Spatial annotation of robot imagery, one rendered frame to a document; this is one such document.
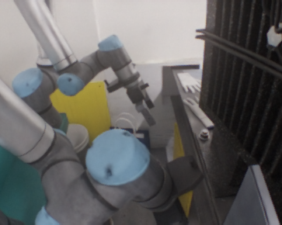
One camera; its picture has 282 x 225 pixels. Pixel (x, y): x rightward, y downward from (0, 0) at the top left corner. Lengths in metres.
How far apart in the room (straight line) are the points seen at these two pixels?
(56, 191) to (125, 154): 0.12
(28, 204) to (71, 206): 0.38
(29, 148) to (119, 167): 0.16
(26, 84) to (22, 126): 0.46
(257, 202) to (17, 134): 0.30
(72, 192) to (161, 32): 1.13
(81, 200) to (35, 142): 0.12
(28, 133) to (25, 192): 0.39
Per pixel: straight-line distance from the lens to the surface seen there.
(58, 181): 0.33
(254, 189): 0.20
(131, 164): 0.25
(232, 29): 0.44
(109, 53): 0.69
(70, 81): 0.63
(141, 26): 1.28
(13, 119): 0.32
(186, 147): 1.11
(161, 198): 0.35
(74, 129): 1.54
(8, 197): 0.72
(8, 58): 1.51
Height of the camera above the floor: 1.21
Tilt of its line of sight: 35 degrees down
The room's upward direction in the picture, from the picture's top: 5 degrees counter-clockwise
